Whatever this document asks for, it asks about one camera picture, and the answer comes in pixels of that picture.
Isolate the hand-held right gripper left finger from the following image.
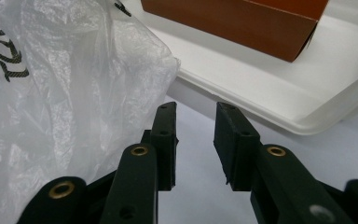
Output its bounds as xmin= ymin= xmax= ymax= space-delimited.
xmin=99 ymin=101 xmax=179 ymax=224

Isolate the white plastic bin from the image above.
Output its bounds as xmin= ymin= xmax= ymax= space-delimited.
xmin=119 ymin=0 xmax=358 ymax=136

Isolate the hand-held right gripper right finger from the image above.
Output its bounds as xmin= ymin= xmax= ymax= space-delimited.
xmin=213 ymin=101 xmax=355 ymax=224

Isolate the white table sheet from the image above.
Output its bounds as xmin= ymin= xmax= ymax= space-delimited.
xmin=157 ymin=94 xmax=358 ymax=224

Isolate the clear printed plastic bag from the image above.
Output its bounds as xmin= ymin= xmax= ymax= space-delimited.
xmin=0 ymin=0 xmax=181 ymax=224

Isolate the brown cardboard box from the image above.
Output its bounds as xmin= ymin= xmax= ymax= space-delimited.
xmin=141 ymin=0 xmax=330 ymax=63

